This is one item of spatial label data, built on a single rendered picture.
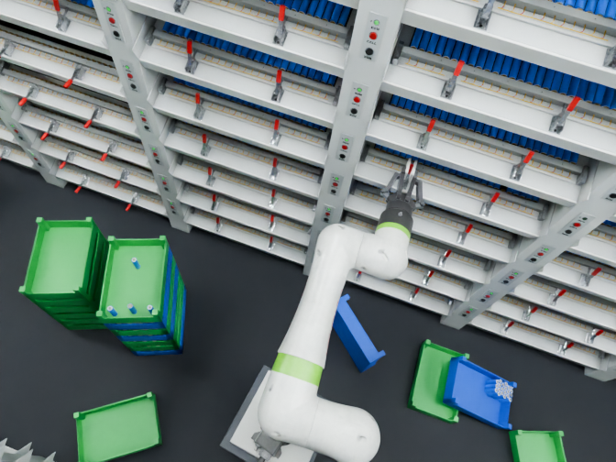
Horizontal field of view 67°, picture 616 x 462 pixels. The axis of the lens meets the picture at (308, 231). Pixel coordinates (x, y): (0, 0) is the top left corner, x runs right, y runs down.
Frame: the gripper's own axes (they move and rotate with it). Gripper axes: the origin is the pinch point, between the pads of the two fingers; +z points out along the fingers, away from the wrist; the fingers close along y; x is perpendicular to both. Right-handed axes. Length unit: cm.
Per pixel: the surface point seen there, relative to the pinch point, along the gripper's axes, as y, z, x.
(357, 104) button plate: -20.1, -5.6, 21.0
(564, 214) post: 44.7, -2.1, 4.3
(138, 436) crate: -64, -78, -111
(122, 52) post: -91, -4, 12
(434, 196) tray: 10.6, 0.6, -8.0
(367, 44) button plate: -21.4, -8.4, 39.3
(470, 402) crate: 63, -20, -97
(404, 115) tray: -7.2, 1.7, 16.6
